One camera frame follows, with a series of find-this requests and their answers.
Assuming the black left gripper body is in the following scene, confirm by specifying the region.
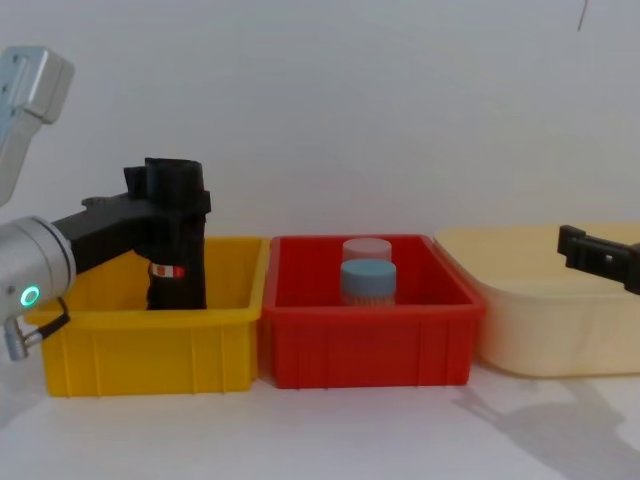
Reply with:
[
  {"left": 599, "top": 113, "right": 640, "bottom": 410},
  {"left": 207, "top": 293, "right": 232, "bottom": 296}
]
[{"left": 51, "top": 193, "right": 153, "bottom": 277}]

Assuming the black bottle with red label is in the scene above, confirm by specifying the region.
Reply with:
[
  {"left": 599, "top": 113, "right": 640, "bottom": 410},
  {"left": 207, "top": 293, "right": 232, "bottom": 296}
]
[{"left": 144, "top": 157, "right": 208, "bottom": 312}]

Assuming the cream plastic tub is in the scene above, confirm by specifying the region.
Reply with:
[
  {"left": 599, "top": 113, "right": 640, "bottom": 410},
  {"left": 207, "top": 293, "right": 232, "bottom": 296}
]
[{"left": 433, "top": 221, "right": 640, "bottom": 378}]

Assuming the yellow plastic bin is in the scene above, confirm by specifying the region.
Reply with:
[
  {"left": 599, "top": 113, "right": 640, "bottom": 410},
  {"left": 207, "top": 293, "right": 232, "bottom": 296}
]
[{"left": 27, "top": 235, "right": 272, "bottom": 399}]

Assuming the jar with pale pink lid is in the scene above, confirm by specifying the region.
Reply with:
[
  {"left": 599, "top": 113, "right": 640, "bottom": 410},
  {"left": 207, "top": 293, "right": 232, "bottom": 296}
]
[{"left": 341, "top": 238, "right": 393, "bottom": 265}]

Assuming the jar with blue lid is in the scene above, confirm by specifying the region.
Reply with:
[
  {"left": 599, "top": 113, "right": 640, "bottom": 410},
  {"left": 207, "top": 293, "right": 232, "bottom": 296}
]
[{"left": 339, "top": 259, "right": 398, "bottom": 308}]

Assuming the red plastic bin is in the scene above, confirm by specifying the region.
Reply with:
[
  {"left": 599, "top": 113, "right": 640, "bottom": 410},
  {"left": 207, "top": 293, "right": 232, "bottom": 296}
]
[{"left": 261, "top": 233, "right": 487, "bottom": 390}]

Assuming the thin dark cable silver plug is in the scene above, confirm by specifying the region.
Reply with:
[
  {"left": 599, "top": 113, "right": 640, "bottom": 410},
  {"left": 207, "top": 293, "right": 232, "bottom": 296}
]
[{"left": 0, "top": 296, "right": 72, "bottom": 362}]

